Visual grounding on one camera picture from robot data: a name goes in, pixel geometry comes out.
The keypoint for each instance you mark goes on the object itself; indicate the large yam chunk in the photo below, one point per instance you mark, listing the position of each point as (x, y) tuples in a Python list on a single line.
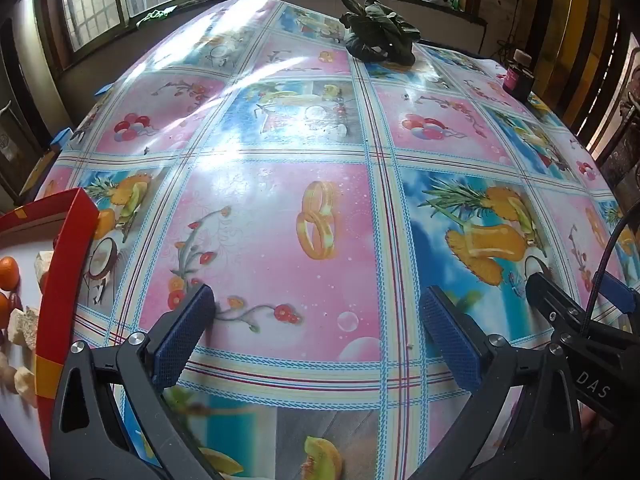
[(22, 325)]

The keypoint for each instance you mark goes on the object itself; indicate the blue plastic object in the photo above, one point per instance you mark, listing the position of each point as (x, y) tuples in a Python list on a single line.
[(62, 137), (103, 90)]

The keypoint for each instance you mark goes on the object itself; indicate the orange tangerine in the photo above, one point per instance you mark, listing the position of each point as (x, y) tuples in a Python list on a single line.
[(7, 272), (3, 310)]

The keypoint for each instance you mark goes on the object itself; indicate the window with metal bars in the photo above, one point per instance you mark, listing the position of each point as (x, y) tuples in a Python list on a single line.
[(95, 5)]

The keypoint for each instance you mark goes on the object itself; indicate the dark green leafy vegetable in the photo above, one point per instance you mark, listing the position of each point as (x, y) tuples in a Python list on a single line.
[(375, 30)]

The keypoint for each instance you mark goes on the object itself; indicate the red cardboard box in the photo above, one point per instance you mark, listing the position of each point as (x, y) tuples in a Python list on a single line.
[(65, 260)]

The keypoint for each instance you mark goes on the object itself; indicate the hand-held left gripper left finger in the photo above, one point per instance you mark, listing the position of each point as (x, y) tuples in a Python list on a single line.
[(184, 332)]

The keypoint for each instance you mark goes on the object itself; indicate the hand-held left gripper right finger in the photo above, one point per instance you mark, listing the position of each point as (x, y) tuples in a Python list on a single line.
[(450, 340)]

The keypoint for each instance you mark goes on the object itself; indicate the dark bottle with pink label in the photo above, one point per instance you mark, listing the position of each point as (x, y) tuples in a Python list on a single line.
[(520, 80)]

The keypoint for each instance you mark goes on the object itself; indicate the small yam chunk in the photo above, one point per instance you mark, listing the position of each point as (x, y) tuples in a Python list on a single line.
[(44, 265)]

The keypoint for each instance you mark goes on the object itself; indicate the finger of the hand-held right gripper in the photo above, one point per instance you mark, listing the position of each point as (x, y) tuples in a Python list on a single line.
[(620, 292), (555, 302)]

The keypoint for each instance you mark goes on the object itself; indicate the sugarcane piece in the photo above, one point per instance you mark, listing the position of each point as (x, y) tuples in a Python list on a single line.
[(6, 372), (26, 385)]

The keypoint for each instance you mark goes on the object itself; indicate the green cloth on windowsill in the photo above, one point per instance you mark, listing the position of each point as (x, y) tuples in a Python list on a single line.
[(155, 16)]

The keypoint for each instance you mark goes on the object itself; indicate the yellow wooden panel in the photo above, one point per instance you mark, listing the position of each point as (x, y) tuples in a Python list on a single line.
[(580, 35)]

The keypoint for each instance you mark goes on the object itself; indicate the printed plastic tablecloth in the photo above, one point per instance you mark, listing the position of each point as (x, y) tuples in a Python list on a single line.
[(320, 170)]

